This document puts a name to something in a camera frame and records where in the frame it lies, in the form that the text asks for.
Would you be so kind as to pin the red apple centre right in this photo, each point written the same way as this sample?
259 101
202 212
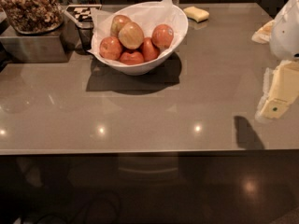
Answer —
149 51

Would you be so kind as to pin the white bowl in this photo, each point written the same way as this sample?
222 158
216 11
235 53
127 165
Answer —
140 69

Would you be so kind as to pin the yellow sponge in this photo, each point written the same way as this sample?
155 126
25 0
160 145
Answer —
196 14

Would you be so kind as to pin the yellow-red apple top back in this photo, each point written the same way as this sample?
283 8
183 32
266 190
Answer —
117 23

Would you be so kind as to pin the red apple front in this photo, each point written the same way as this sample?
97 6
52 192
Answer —
132 57

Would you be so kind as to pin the glass jar of nuts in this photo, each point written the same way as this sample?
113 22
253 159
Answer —
32 17

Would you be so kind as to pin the large yellow-red apple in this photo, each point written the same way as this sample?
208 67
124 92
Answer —
131 35

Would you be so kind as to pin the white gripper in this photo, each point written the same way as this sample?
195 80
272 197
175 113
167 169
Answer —
286 32

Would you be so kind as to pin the red apple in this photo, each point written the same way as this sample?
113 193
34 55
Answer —
149 51
132 57
162 36
110 48

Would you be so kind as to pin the steel box stand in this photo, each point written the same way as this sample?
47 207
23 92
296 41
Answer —
53 47

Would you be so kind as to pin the white paper liner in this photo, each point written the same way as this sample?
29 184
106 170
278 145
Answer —
147 15

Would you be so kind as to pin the red apple left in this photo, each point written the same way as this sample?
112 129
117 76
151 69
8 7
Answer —
110 48

